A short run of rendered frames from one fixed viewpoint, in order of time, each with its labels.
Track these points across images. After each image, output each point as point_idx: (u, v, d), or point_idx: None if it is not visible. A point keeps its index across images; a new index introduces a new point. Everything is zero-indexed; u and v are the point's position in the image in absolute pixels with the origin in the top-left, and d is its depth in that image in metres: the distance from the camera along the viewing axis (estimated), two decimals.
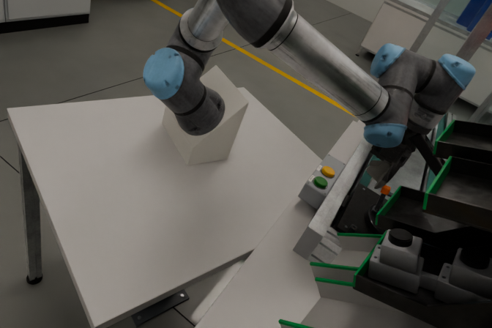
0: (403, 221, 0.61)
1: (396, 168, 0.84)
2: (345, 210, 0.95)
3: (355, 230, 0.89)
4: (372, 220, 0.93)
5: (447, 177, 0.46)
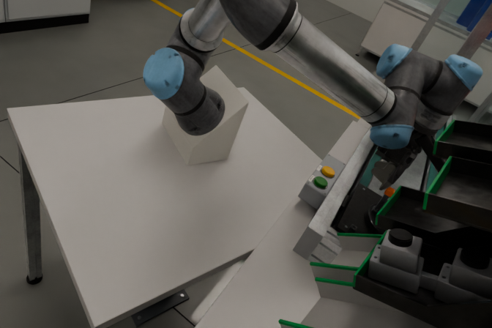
0: (403, 221, 0.61)
1: (402, 169, 0.83)
2: (345, 210, 0.95)
3: (355, 230, 0.89)
4: (372, 220, 0.93)
5: (447, 177, 0.46)
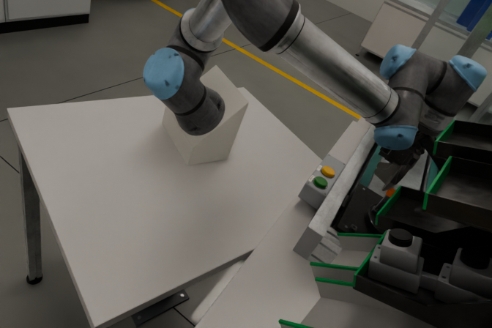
0: (403, 221, 0.61)
1: (405, 170, 0.83)
2: (345, 210, 0.95)
3: (355, 230, 0.89)
4: (372, 220, 0.93)
5: (447, 177, 0.46)
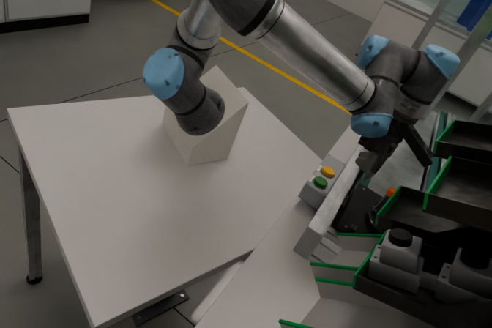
0: (403, 221, 0.61)
1: (384, 158, 0.84)
2: (345, 210, 0.95)
3: (355, 230, 0.89)
4: (372, 220, 0.93)
5: (447, 177, 0.46)
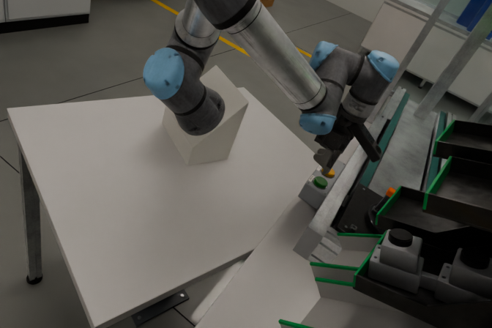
0: (403, 221, 0.61)
1: (336, 154, 0.92)
2: (345, 210, 0.95)
3: (355, 230, 0.89)
4: (372, 220, 0.93)
5: (447, 177, 0.46)
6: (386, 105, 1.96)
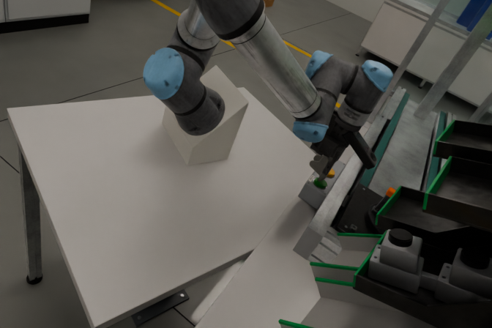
0: (403, 221, 0.61)
1: (332, 162, 0.93)
2: (345, 210, 0.95)
3: (355, 230, 0.89)
4: (372, 220, 0.93)
5: (447, 177, 0.46)
6: (386, 105, 1.96)
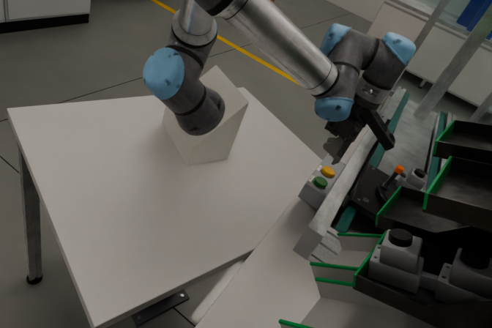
0: (403, 221, 0.61)
1: (348, 142, 0.88)
2: (358, 186, 1.06)
3: (367, 203, 1.00)
4: (381, 194, 1.03)
5: (447, 177, 0.46)
6: (386, 105, 1.96)
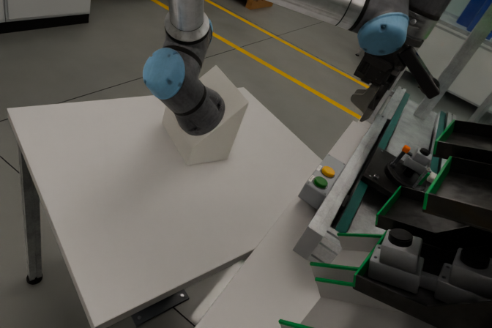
0: (403, 221, 0.61)
1: (383, 89, 0.73)
2: (369, 165, 1.18)
3: (378, 179, 1.12)
4: (390, 171, 1.15)
5: (447, 177, 0.46)
6: (386, 105, 1.96)
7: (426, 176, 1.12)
